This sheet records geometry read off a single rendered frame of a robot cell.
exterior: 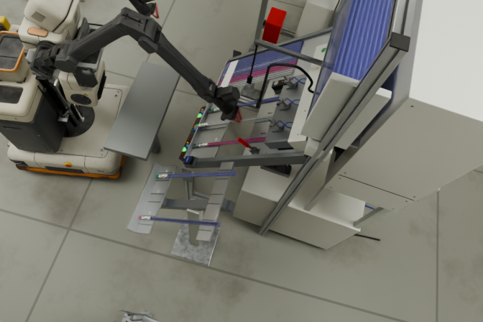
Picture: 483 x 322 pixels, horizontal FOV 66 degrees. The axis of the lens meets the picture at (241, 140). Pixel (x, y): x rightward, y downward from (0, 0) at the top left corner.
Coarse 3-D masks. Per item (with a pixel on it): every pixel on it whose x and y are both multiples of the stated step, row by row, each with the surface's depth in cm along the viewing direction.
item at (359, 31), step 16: (352, 0) 115; (368, 0) 116; (384, 0) 117; (352, 16) 112; (368, 16) 113; (384, 16) 114; (336, 32) 128; (352, 32) 110; (368, 32) 110; (384, 32) 111; (336, 48) 113; (352, 48) 107; (368, 48) 108; (336, 64) 104; (352, 64) 104; (368, 64) 105; (320, 80) 128
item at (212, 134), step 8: (240, 88) 194; (208, 112) 200; (216, 112) 195; (208, 120) 196; (216, 120) 191; (208, 128) 192; (216, 128) 187; (224, 128) 183; (200, 136) 193; (208, 136) 188; (216, 136) 183; (192, 152) 189; (200, 152) 184; (208, 152) 180; (216, 152) 176
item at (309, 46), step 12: (324, 36) 174; (312, 48) 175; (300, 60) 175; (300, 72) 170; (264, 96) 177; (276, 96) 171; (264, 108) 172; (264, 120) 167; (252, 132) 167; (264, 132) 162; (252, 144) 163; (264, 144) 158
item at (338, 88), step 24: (408, 0) 84; (408, 24) 80; (240, 96) 254; (336, 96) 101; (384, 96) 94; (312, 120) 114; (360, 120) 106; (336, 144) 122; (264, 168) 198; (288, 168) 195
